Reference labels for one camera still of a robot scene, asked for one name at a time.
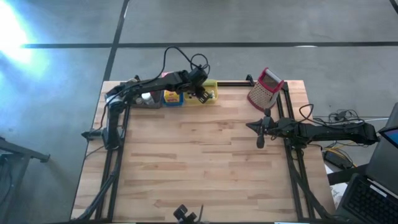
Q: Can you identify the black laptop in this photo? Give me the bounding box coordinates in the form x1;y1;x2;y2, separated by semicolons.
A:
335;104;398;224

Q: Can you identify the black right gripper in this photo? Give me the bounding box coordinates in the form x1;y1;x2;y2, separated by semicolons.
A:
245;108;296;149

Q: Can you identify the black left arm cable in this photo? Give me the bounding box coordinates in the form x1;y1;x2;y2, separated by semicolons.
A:
149;45;211;86

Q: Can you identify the red metal cheese grater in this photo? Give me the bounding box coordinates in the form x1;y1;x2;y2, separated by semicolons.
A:
246;67;285;113

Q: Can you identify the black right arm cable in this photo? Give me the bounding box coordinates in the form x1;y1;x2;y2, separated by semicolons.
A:
298;103;364;127

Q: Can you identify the yellow floor cable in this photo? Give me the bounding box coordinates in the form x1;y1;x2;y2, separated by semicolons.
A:
323;141;358;153

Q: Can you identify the dark grey plastic bin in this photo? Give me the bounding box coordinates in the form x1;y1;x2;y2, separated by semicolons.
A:
130;90;164;109

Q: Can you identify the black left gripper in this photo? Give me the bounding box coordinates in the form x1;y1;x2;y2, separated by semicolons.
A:
186;67;211;105

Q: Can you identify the yellow plastic bin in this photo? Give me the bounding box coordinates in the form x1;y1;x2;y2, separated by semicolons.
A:
183;79;219;106

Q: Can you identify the blue plastic basket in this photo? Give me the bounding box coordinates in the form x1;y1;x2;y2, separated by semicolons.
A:
162;90;185;107

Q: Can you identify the black aluminium table frame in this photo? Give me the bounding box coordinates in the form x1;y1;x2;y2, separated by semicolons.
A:
70;74;335;223

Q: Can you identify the yellow Corn Pops cereal box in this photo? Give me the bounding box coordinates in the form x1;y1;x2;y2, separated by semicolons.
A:
164;90;180;103

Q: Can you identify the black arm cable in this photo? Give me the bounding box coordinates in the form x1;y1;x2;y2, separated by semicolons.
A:
298;103;364;127
149;45;211;86

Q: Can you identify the black floor cable bundle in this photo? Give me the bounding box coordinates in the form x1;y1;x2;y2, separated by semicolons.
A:
315;108;363;125

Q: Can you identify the laptop with blue screen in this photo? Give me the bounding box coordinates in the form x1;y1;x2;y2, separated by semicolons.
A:
377;126;398;149

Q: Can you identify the black table-level camera mount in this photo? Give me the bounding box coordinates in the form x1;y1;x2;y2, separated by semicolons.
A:
173;203;205;224

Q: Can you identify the black power brick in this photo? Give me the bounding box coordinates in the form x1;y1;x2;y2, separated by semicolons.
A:
323;151;354;170

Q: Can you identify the black side stand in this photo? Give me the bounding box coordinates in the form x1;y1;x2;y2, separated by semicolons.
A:
0;135;50;224

